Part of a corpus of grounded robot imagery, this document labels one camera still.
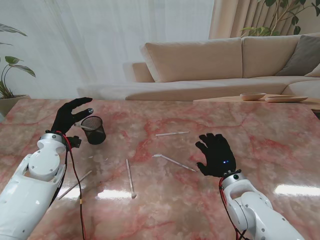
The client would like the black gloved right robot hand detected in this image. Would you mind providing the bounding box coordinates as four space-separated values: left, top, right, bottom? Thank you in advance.
194 133 237 177

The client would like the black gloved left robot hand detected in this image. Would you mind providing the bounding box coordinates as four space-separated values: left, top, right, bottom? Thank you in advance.
51 97 95 135

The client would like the white straw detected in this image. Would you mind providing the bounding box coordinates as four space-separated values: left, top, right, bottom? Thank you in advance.
155 130 190 137
125 158 138 200
151 153 198 173
58 170 93 200

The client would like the black mesh holder cup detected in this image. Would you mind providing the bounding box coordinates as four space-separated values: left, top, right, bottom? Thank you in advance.
80 116 107 145

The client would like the pale plant pot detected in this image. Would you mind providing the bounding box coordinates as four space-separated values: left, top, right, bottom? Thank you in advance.
0 94 31 118

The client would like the large-leaf green plant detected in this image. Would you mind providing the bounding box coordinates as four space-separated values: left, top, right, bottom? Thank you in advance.
0 22 37 100

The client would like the wooden bowl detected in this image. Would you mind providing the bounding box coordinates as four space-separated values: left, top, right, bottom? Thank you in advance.
239 92 267 102

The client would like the flat wooden plate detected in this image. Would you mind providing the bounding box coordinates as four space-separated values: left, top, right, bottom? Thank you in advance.
264 95 309 103

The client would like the sheer white curtain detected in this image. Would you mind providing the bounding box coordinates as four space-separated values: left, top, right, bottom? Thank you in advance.
0 0 216 100

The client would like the beige sofa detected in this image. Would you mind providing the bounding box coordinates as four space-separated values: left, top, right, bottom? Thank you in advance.
77 33 320 102

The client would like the cream cushion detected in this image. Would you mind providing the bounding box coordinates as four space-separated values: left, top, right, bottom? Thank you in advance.
304 65 320 78

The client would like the grey cushion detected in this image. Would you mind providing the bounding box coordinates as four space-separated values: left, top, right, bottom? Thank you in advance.
276 34 320 77

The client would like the small-leaf green tree plant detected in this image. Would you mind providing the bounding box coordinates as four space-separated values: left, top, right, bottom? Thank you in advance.
240 0 307 38

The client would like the beige curtain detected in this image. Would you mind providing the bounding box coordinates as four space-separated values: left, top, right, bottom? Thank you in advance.
208 0 320 40

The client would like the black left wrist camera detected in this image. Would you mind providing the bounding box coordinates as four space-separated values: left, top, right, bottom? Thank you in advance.
66 135 83 149

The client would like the red and black cable bundle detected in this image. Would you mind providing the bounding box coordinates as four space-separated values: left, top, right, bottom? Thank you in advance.
59 133 87 240
218 177 247 240

